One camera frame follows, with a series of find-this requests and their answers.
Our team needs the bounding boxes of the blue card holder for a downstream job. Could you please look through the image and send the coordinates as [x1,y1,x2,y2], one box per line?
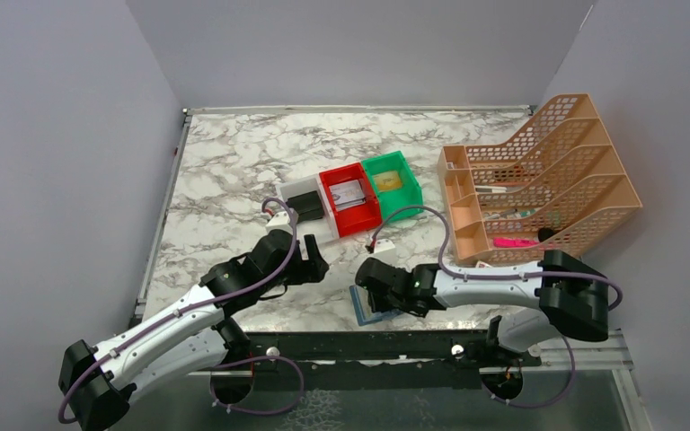
[349,285,402,327]

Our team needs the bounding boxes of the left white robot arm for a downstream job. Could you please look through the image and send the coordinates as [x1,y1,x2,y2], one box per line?
[57,229,329,430]

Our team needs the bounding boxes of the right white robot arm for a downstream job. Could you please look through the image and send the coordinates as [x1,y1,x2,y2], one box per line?
[355,250,612,356]

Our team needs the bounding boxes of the stack of cards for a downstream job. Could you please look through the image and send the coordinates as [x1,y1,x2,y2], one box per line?
[329,180,366,211]

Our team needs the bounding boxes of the gold card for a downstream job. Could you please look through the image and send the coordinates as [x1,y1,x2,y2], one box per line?
[372,170,403,193]

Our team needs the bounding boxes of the white plastic bin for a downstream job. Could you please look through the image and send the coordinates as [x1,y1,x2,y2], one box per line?
[276,174,340,243]

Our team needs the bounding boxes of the black wallet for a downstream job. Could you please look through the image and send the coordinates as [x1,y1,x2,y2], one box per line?
[286,190,326,223]

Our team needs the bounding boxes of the red plastic bin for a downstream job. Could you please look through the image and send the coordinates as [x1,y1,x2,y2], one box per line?
[319,163,382,237]

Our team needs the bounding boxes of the green plastic bin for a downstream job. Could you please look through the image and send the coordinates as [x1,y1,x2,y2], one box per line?
[361,151,423,220]

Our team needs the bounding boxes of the pink marker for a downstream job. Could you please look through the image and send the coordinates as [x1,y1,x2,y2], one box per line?
[492,237,540,249]

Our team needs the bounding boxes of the pens in organizer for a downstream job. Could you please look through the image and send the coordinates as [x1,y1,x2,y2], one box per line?
[475,182,538,221]

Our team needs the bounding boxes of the orange file organizer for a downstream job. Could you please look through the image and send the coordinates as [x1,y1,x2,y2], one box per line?
[437,93,642,266]

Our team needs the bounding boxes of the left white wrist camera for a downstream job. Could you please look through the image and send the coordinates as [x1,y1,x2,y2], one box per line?
[265,209,297,234]

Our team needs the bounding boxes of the black mounting rail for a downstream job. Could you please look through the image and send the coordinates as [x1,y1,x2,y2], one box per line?
[208,330,541,398]

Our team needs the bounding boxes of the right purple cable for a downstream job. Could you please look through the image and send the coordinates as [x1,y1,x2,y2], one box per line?
[368,206,624,312]

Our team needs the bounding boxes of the purple cable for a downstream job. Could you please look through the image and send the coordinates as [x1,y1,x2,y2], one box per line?
[57,197,301,425]
[368,206,624,312]

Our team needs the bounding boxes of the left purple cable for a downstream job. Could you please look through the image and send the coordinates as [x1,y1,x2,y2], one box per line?
[57,197,301,425]

